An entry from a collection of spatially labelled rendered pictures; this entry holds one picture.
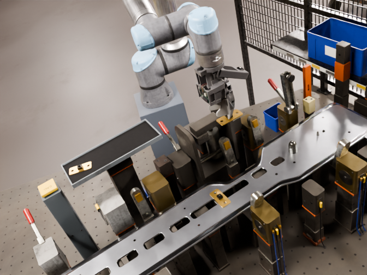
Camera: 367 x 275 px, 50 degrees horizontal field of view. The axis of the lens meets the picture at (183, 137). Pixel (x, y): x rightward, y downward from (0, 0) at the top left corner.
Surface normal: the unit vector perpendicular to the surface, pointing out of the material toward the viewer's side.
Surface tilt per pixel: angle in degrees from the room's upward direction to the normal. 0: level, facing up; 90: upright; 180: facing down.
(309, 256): 0
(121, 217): 90
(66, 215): 90
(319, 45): 90
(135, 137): 0
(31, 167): 0
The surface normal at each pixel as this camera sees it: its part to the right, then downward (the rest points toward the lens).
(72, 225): 0.51, 0.47
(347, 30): -0.81, 0.50
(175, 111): 0.24, 0.59
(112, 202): -0.22, -0.74
